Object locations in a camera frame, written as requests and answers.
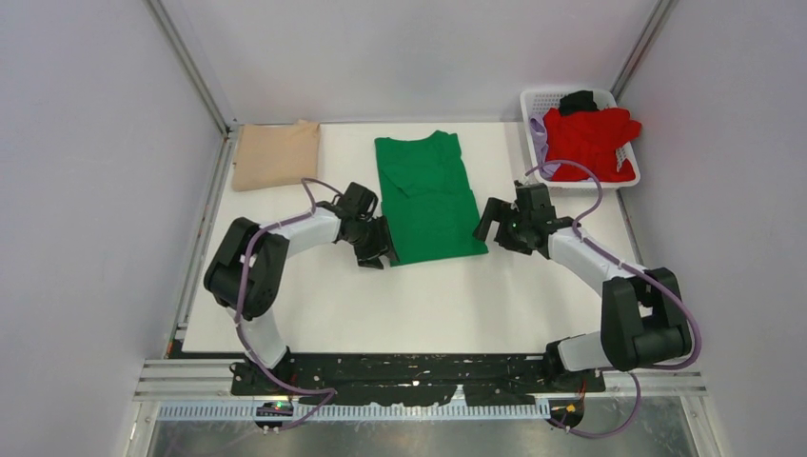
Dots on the folded beige t-shirt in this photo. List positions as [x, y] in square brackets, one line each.
[275, 156]

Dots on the red t-shirt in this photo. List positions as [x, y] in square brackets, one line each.
[591, 139]

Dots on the white plastic laundry basket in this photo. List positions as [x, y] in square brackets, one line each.
[537, 102]

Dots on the aluminium frame rail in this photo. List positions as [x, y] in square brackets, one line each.
[196, 389]

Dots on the lavender t-shirt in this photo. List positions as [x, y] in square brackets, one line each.
[539, 137]

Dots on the green t-shirt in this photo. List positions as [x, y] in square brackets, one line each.
[427, 199]

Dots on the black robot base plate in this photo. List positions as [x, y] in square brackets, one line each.
[353, 376]

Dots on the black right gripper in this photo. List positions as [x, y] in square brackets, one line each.
[504, 224]

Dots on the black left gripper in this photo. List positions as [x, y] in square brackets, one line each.
[373, 238]

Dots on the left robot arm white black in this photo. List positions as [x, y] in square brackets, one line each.
[246, 271]

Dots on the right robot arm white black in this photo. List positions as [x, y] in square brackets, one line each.
[642, 323]

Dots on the black t-shirt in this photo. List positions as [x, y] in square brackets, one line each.
[578, 101]

